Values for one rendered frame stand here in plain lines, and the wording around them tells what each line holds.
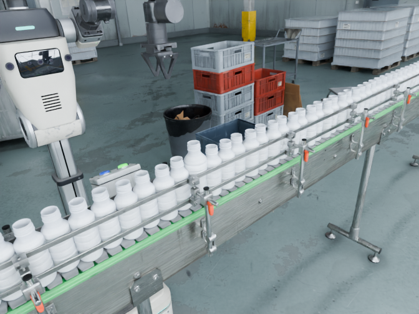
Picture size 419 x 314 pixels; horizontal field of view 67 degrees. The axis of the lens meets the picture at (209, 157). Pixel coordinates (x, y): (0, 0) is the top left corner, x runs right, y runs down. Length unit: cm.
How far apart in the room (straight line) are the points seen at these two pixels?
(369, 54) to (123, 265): 691
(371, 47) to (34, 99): 672
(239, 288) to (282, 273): 30
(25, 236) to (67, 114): 66
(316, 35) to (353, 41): 93
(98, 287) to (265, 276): 140
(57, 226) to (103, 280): 19
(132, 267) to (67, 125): 66
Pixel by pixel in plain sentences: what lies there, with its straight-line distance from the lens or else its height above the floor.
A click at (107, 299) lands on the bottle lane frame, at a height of 88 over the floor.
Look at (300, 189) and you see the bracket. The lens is 125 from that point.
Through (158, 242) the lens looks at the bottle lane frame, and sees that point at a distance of 92.
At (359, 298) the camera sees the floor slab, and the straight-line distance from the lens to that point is 215.
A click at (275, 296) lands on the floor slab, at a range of 205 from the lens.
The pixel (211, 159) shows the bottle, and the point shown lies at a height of 113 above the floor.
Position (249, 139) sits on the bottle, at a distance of 107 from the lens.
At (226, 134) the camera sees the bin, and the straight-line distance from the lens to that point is 178.
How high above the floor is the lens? 157
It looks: 27 degrees down
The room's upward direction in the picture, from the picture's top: 3 degrees counter-clockwise
